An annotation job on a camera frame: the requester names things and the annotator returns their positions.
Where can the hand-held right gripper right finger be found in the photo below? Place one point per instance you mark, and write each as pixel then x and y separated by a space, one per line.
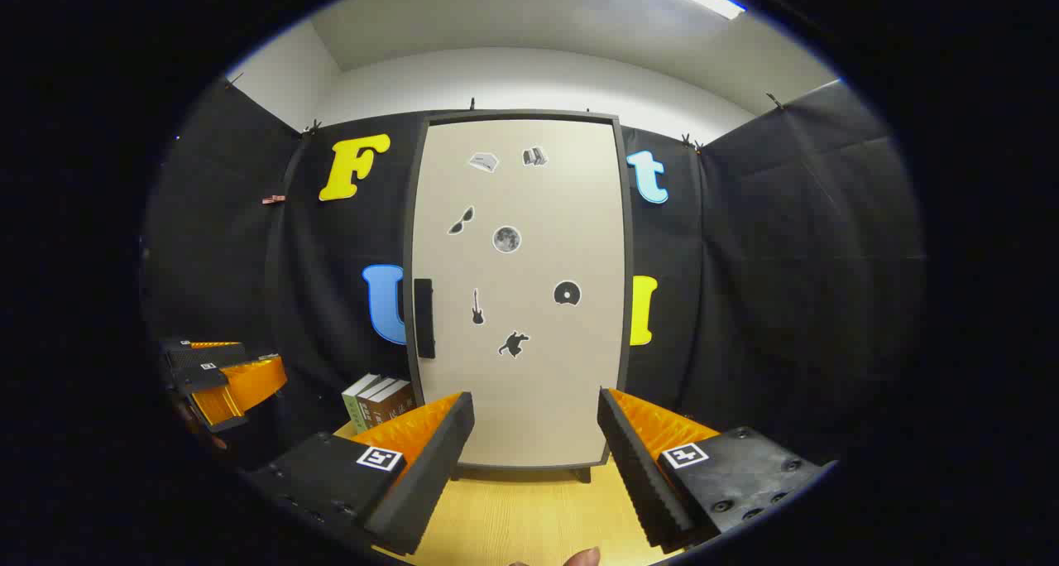
pixel 641 467

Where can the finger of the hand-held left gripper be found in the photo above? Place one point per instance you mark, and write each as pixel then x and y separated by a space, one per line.
pixel 186 353
pixel 240 380

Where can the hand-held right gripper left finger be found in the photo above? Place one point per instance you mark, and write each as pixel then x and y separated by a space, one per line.
pixel 430 467

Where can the dark grey cabinet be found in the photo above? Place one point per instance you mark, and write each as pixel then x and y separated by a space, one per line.
pixel 521 115

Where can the olive brown book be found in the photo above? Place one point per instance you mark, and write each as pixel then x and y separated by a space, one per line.
pixel 374 396

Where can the green book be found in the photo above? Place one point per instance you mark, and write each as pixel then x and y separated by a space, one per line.
pixel 354 405

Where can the black backdrop cloth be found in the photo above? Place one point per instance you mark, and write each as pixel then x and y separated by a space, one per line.
pixel 745 301

